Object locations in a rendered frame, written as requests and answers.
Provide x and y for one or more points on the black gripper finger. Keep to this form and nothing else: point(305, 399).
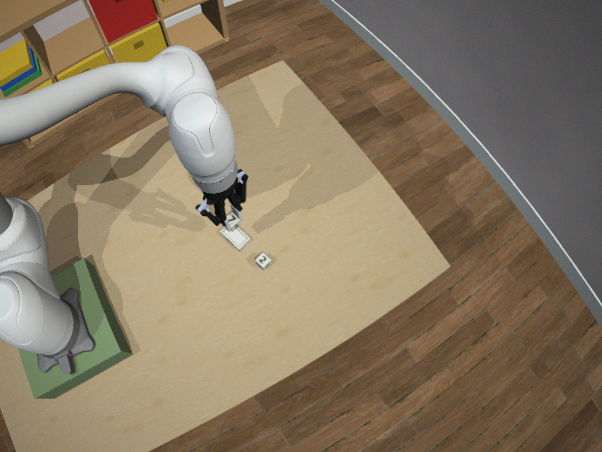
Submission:
point(203, 209)
point(240, 193)

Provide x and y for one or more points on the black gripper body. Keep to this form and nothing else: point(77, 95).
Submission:
point(219, 196)

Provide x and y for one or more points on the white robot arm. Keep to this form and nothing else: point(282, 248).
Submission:
point(33, 317)

